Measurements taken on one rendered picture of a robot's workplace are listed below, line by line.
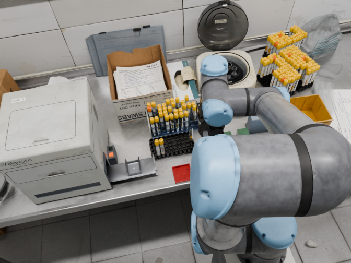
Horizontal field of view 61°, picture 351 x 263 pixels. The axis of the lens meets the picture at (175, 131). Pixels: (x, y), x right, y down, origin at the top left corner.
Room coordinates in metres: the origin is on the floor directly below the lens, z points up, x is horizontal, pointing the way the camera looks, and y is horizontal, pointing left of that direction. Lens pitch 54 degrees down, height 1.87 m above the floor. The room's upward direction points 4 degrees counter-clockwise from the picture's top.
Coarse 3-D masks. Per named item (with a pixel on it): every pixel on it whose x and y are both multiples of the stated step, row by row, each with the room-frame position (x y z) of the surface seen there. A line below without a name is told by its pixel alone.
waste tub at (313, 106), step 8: (304, 96) 0.77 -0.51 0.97; (312, 96) 0.77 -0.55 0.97; (296, 104) 0.77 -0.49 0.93; (304, 104) 0.77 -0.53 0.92; (312, 104) 0.77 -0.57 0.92; (320, 104) 0.74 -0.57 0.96; (304, 112) 0.76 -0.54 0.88; (312, 112) 0.76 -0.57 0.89; (320, 112) 0.72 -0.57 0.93; (328, 112) 0.68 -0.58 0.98; (320, 120) 0.70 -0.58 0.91; (328, 120) 0.65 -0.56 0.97
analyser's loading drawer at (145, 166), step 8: (136, 160) 0.57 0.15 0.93; (144, 160) 0.57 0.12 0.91; (152, 160) 0.57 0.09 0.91; (112, 168) 0.55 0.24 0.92; (120, 168) 0.55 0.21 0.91; (128, 168) 0.54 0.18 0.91; (136, 168) 0.54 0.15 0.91; (144, 168) 0.54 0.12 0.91; (152, 168) 0.54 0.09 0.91; (112, 176) 0.52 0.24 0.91; (120, 176) 0.51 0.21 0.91; (128, 176) 0.51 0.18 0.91; (136, 176) 0.51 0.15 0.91
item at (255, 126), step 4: (248, 116) 0.71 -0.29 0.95; (252, 116) 0.69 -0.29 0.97; (256, 116) 0.69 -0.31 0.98; (248, 120) 0.71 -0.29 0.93; (252, 120) 0.67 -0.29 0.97; (256, 120) 0.68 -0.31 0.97; (248, 124) 0.70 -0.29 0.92; (252, 124) 0.68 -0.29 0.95; (256, 124) 0.68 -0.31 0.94; (260, 124) 0.68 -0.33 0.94; (248, 128) 0.69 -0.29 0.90; (252, 128) 0.68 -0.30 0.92; (256, 128) 0.68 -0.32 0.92; (260, 128) 0.68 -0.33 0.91; (264, 128) 0.68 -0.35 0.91; (252, 132) 0.68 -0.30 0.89; (256, 132) 0.68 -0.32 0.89; (260, 132) 0.68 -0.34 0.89; (264, 132) 0.68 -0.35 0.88; (268, 132) 0.68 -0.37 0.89
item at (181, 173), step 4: (184, 164) 0.56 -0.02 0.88; (188, 164) 0.56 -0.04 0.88; (172, 168) 0.55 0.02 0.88; (176, 168) 0.55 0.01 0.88; (180, 168) 0.55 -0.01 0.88; (184, 168) 0.55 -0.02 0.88; (188, 168) 0.55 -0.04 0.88; (176, 172) 0.53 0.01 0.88; (180, 172) 0.53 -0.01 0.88; (184, 172) 0.53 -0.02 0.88; (188, 172) 0.53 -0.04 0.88; (176, 176) 0.52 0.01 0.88; (180, 176) 0.51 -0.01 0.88; (184, 176) 0.51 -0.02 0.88; (188, 176) 0.51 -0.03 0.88; (176, 180) 0.50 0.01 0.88; (180, 180) 0.50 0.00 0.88; (184, 180) 0.50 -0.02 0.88; (188, 180) 0.49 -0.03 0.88
